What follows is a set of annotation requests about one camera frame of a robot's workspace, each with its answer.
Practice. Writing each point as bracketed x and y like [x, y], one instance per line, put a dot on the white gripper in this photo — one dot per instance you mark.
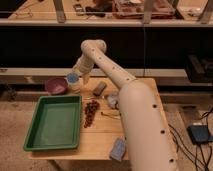
[83, 67]

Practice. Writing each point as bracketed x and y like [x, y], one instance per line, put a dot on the blue cup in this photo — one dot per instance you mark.
[72, 78]

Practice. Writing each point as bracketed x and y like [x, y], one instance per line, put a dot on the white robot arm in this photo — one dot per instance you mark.
[148, 139]

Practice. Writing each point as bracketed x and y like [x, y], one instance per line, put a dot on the white cup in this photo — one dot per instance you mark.
[74, 87]

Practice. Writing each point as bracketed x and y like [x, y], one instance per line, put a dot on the brown rectangular block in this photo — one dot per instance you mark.
[99, 88]

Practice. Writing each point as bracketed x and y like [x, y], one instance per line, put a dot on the purple bowl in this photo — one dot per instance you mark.
[56, 86]

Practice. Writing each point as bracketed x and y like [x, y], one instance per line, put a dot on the bunch of dark grapes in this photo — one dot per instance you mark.
[90, 110]

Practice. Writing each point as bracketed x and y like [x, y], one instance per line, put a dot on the crumpled silver foil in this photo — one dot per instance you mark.
[112, 100]

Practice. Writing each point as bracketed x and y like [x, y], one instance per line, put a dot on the yellow banana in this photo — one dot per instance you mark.
[113, 116]

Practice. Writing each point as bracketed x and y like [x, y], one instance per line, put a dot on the green plastic tray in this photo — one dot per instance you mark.
[55, 124]

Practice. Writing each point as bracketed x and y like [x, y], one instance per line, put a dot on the blue sponge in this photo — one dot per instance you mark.
[118, 150]

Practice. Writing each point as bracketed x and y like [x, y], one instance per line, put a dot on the black foot pedal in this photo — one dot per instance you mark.
[199, 134]

